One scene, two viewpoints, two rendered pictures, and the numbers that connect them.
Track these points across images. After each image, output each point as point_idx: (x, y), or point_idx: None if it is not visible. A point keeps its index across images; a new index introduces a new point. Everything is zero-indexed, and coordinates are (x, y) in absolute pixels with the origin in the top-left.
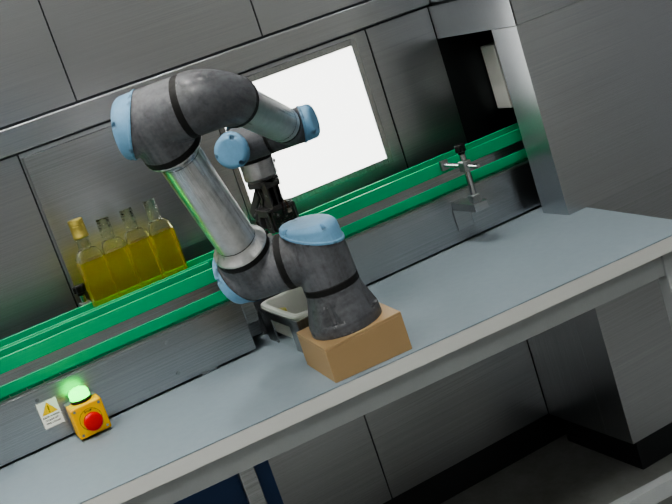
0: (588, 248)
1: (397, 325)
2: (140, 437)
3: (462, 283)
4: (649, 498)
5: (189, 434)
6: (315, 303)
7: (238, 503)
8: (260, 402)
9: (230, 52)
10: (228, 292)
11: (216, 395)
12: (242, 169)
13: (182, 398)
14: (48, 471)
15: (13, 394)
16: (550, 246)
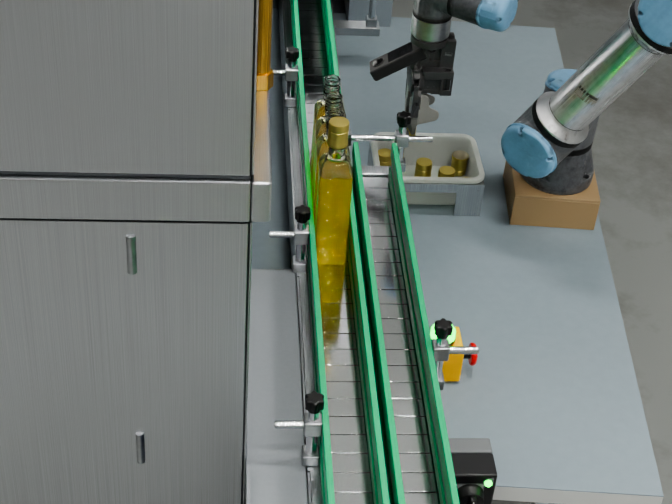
0: (507, 61)
1: None
2: (522, 347)
3: (459, 112)
4: None
5: (573, 322)
6: (577, 159)
7: None
8: (563, 270)
9: None
10: (553, 168)
11: (488, 282)
12: (436, 27)
13: (450, 300)
14: (510, 421)
15: (415, 362)
16: (459, 62)
